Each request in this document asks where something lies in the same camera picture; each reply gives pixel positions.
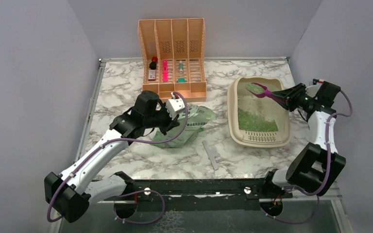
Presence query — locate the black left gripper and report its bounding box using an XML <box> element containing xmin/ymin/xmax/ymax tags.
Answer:
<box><xmin>144</xmin><ymin>102</ymin><xmax>181</xmax><ymax>135</ymax></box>

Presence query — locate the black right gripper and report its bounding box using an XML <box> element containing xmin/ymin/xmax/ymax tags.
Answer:
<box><xmin>271</xmin><ymin>83</ymin><xmax>317</xmax><ymax>112</ymax></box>

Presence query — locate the purple litter scoop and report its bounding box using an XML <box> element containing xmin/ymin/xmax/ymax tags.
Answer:
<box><xmin>245</xmin><ymin>83</ymin><xmax>286</xmax><ymax>105</ymax></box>

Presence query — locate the green litter bag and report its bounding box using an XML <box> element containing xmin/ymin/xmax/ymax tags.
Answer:
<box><xmin>153</xmin><ymin>105</ymin><xmax>216</xmax><ymax>148</ymax></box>

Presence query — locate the beige litter box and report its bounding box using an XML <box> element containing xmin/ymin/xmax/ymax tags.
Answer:
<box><xmin>227</xmin><ymin>76</ymin><xmax>291</xmax><ymax>149</ymax></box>

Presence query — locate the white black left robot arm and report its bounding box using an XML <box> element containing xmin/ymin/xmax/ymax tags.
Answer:
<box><xmin>44</xmin><ymin>91</ymin><xmax>188</xmax><ymax>223</ymax></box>

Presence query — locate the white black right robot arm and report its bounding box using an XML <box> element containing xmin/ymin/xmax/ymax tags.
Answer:
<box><xmin>261</xmin><ymin>81</ymin><xmax>346</xmax><ymax>198</ymax></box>

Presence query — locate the red white small box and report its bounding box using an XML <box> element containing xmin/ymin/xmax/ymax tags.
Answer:
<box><xmin>148</xmin><ymin>69</ymin><xmax>156</xmax><ymax>81</ymax></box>

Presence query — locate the green tape dispenser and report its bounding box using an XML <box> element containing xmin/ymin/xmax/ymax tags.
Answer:
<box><xmin>177</xmin><ymin>78</ymin><xmax>187</xmax><ymax>83</ymax></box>

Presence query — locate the red and black stamp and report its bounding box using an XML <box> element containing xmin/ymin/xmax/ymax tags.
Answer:
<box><xmin>149</xmin><ymin>56</ymin><xmax>158</xmax><ymax>70</ymax></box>

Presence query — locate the green white glue stick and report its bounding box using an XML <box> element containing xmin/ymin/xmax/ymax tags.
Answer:
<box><xmin>179</xmin><ymin>60</ymin><xmax>184</xmax><ymax>73</ymax></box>

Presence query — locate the orange plastic file organizer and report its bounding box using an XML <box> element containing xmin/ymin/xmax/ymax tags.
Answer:
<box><xmin>137</xmin><ymin>18</ymin><xmax>207</xmax><ymax>102</ymax></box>

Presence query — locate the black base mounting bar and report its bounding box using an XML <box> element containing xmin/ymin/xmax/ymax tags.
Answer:
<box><xmin>69</xmin><ymin>172</ymin><xmax>295</xmax><ymax>213</ymax></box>

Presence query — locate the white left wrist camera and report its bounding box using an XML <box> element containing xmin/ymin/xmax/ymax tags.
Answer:
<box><xmin>166</xmin><ymin>92</ymin><xmax>185</xmax><ymax>120</ymax></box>

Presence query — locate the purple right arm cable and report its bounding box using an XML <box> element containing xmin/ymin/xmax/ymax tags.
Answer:
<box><xmin>259</xmin><ymin>90</ymin><xmax>353</xmax><ymax>225</ymax></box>

